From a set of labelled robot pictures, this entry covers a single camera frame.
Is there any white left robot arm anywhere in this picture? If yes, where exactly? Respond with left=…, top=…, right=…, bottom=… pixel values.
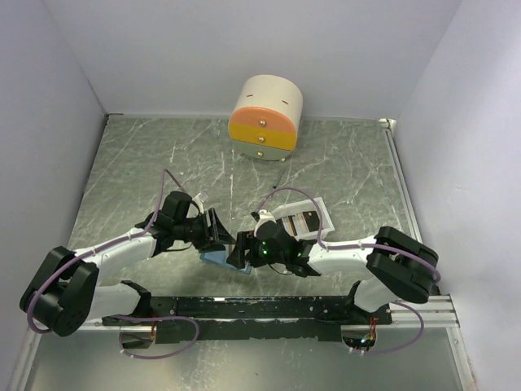
left=20, top=191, right=235, bottom=336

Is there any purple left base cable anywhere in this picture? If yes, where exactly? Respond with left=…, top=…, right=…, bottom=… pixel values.
left=103, top=312, right=200, bottom=360

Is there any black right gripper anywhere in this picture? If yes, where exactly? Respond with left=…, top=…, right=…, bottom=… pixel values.
left=226, top=230, right=287, bottom=269

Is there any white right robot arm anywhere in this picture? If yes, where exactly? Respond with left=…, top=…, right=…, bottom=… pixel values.
left=225, top=220, right=440, bottom=324

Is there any blue card holder wallet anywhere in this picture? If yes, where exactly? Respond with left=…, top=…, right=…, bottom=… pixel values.
left=199, top=244, right=252, bottom=275

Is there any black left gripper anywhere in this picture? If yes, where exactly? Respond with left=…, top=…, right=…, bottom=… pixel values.
left=173, top=207, right=236, bottom=253

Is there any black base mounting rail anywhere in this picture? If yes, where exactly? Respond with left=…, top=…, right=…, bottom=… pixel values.
left=101, top=295, right=398, bottom=345

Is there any round three-drawer mini cabinet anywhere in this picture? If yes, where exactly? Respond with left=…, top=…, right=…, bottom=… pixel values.
left=228, top=74, right=303, bottom=161

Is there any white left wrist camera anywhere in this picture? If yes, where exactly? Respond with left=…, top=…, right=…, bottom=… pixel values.
left=192, top=191, right=209, bottom=211

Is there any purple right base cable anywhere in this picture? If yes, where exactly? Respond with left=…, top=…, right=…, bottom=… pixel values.
left=348, top=300, right=427, bottom=356

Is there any white card tray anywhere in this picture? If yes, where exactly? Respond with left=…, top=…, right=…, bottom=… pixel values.
left=272, top=197, right=335, bottom=240

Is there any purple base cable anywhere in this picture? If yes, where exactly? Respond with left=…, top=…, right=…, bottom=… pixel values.
left=348, top=300, right=427, bottom=356
left=103, top=312, right=200, bottom=360

